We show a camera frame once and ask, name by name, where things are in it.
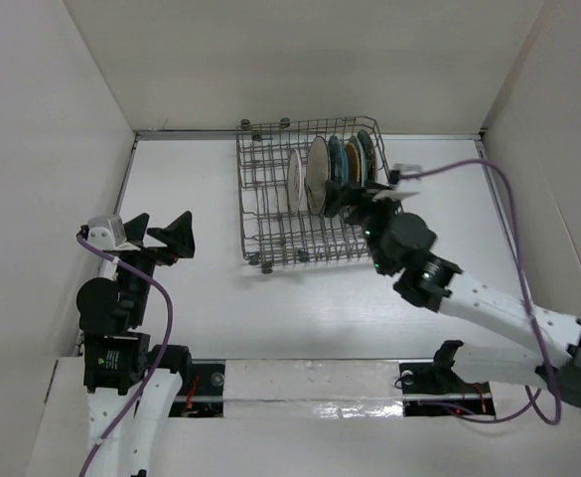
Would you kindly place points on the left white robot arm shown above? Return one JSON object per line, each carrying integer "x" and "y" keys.
{"x": 132, "y": 372}

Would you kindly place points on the pale green celadon plate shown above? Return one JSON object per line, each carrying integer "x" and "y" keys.
{"x": 374, "y": 163}

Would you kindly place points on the woven bamboo round tray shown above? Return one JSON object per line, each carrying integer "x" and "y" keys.
{"x": 354, "y": 163}

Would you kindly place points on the white red floral plate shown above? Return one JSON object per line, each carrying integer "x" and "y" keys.
{"x": 295, "y": 182}

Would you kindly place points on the teal scalloped rim plate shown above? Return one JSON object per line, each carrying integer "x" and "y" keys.
{"x": 338, "y": 160}

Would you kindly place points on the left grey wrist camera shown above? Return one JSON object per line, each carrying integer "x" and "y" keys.
{"x": 107, "y": 233}

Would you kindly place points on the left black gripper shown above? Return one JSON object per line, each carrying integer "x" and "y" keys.
{"x": 178, "y": 238}

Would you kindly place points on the beige tree pattern plate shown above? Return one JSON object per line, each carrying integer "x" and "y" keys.
{"x": 317, "y": 174}

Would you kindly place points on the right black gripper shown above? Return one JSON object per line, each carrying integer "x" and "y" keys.
{"x": 340, "y": 195}

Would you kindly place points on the dark teal floral plate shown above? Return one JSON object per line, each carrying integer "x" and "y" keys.
{"x": 365, "y": 141}

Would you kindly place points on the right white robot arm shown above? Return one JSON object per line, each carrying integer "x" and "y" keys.
{"x": 547, "y": 345}

